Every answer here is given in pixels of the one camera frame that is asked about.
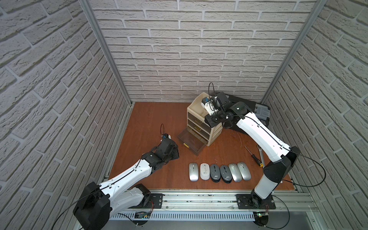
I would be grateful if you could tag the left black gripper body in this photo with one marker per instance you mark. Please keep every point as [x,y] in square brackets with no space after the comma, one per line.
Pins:
[172,149]

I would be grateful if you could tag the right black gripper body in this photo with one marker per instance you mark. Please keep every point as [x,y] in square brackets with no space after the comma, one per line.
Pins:
[214,119]

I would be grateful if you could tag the clear top drawer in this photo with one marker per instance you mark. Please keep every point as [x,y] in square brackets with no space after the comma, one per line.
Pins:
[193,121]

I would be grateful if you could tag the clear drawer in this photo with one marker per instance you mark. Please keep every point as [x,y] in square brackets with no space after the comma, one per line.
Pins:
[192,140]
[193,121]
[198,130]

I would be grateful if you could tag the clear bottom drawer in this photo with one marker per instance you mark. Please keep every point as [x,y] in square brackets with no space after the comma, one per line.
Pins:
[192,140]

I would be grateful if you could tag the beige drawer organizer cabinet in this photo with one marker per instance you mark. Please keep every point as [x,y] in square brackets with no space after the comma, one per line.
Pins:
[197,110]

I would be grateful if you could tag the silver computer mouse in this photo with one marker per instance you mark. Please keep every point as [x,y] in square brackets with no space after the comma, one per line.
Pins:
[244,170]
[236,174]
[193,172]

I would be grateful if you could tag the white computer mouse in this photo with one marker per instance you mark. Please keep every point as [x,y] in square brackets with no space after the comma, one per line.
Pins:
[204,171]

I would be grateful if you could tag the dark grey computer mouse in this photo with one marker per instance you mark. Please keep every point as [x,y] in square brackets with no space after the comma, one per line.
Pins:
[225,174]
[215,173]

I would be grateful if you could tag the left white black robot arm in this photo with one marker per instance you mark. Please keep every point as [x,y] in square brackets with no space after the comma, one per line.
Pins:
[99,202]

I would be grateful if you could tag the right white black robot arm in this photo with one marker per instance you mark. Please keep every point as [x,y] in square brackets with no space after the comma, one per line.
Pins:
[282,157]

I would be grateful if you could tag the black plastic toolbox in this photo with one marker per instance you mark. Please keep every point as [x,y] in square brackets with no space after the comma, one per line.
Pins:
[261,111]

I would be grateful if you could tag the silver combination wrench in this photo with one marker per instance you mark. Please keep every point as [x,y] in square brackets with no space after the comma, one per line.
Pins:
[261,155]

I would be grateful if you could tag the black yellow screwdriver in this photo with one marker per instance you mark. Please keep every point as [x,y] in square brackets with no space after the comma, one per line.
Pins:
[258,161]

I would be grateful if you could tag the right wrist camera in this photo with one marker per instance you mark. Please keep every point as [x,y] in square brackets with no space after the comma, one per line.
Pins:
[207,104]

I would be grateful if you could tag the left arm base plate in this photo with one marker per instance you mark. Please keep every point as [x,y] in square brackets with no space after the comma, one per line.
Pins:
[154,201]

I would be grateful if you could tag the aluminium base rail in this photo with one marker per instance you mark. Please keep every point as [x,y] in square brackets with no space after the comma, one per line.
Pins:
[226,200]

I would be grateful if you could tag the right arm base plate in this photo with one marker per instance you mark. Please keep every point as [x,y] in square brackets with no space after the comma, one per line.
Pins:
[252,201]

